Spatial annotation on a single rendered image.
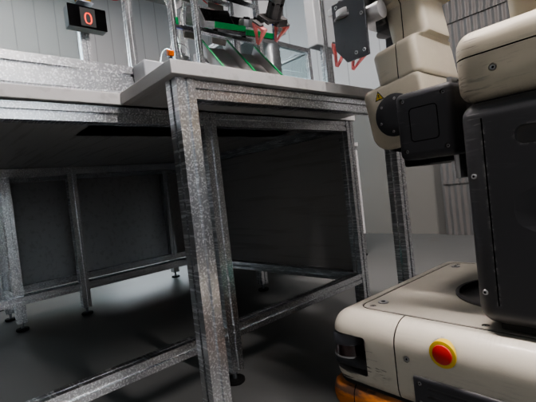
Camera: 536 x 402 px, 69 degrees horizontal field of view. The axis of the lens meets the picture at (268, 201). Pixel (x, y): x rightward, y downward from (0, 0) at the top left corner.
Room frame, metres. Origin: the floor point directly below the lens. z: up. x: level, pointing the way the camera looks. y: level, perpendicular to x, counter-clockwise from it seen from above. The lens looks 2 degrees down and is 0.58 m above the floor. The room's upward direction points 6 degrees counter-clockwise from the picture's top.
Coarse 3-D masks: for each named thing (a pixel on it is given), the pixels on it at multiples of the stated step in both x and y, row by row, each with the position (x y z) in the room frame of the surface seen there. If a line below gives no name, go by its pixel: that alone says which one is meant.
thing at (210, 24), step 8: (200, 8) 1.66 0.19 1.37; (200, 16) 1.53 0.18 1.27; (208, 16) 1.69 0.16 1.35; (216, 16) 1.69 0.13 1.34; (224, 16) 1.63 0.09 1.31; (192, 24) 1.60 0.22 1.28; (200, 24) 1.54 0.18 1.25; (208, 24) 1.48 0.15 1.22; (216, 24) 1.44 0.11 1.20; (224, 24) 1.46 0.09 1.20; (232, 24) 1.48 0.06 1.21; (240, 32) 1.53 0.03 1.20
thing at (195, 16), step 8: (168, 0) 1.63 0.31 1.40; (192, 0) 1.51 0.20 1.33; (168, 8) 1.64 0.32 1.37; (192, 8) 1.52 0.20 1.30; (232, 8) 1.87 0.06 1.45; (256, 8) 1.73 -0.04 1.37; (168, 16) 1.64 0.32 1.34; (192, 16) 1.52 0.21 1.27; (256, 16) 1.73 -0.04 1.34; (176, 32) 1.65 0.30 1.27; (200, 32) 1.52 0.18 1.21; (176, 40) 1.64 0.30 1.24; (200, 40) 1.52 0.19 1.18; (176, 48) 1.64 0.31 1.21; (200, 48) 1.52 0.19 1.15; (176, 56) 1.64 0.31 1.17; (200, 56) 1.51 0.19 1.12
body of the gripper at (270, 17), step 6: (270, 6) 1.42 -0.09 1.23; (276, 6) 1.41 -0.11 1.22; (282, 6) 1.42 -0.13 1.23; (270, 12) 1.43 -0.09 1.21; (276, 12) 1.42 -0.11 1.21; (258, 18) 1.45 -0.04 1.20; (264, 18) 1.43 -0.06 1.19; (270, 18) 1.44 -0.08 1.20; (276, 18) 1.44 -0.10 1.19; (282, 18) 1.47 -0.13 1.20
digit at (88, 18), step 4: (80, 8) 1.28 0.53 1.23; (84, 8) 1.29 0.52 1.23; (80, 12) 1.28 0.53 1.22; (84, 12) 1.29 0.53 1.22; (88, 12) 1.30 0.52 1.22; (92, 12) 1.31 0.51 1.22; (84, 16) 1.29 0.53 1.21; (88, 16) 1.30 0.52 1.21; (92, 16) 1.30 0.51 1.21; (84, 20) 1.29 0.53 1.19; (88, 20) 1.29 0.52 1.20; (92, 20) 1.30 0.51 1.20; (84, 24) 1.29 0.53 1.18; (88, 24) 1.29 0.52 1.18; (92, 24) 1.30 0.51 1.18; (96, 24) 1.31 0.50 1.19
